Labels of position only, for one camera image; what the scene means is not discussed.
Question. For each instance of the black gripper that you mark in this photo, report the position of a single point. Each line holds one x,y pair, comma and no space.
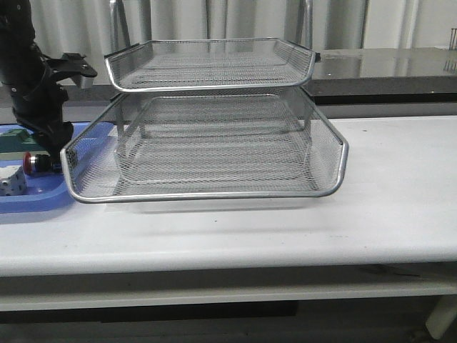
40,110

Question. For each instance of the red emergency stop button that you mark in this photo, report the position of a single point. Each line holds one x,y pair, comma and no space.
40,163

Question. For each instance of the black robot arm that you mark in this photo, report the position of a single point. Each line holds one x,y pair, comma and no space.
22,62

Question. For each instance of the green terminal block component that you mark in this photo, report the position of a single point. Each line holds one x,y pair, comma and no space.
18,140

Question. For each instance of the blue plastic tray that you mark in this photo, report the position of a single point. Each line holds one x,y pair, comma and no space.
45,192

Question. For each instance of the white grey electrical block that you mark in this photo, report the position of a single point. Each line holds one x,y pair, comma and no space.
13,181

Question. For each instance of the grey stone counter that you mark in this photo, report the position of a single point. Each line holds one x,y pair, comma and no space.
383,76

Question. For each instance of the white table leg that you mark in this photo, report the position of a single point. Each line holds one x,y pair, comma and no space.
442,316

